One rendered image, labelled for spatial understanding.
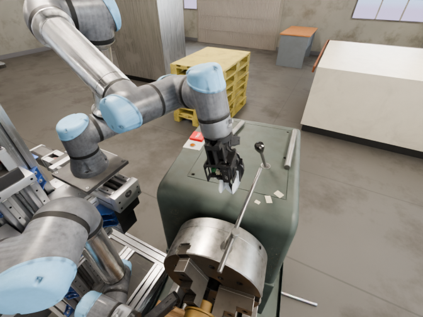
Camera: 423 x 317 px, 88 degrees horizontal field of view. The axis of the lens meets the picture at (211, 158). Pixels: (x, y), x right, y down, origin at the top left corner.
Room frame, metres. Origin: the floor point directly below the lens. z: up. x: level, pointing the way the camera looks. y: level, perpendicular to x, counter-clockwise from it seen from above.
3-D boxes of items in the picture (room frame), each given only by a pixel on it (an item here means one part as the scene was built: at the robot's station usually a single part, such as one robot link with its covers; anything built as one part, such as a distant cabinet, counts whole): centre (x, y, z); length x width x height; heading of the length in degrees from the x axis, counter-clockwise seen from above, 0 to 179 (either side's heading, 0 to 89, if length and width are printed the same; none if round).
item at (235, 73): (3.64, 0.00, 0.45); 1.28 x 0.88 x 0.91; 154
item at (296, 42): (7.08, -2.46, 0.40); 1.54 x 0.77 x 0.80; 153
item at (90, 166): (0.73, 0.53, 1.21); 0.15 x 0.15 x 0.10
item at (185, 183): (0.72, -0.12, 1.06); 0.59 x 0.48 x 0.39; 162
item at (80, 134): (0.73, 0.53, 1.33); 0.13 x 0.12 x 0.14; 139
